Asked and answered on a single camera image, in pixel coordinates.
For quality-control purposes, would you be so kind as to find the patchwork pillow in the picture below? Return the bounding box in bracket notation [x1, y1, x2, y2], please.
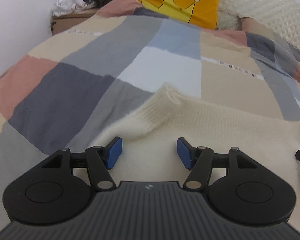
[240, 17, 300, 62]

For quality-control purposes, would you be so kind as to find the patchwork colour block duvet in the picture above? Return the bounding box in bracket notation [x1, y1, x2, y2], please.
[0, 0, 300, 231]

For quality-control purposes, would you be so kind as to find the white crumpled clothing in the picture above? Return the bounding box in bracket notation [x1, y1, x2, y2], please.
[51, 0, 96, 17]

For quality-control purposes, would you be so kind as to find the cream quilted headboard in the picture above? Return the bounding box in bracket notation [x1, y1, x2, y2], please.
[217, 0, 300, 50]

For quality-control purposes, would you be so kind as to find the cream striped knit sweater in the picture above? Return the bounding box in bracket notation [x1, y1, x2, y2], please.
[65, 81, 300, 233]

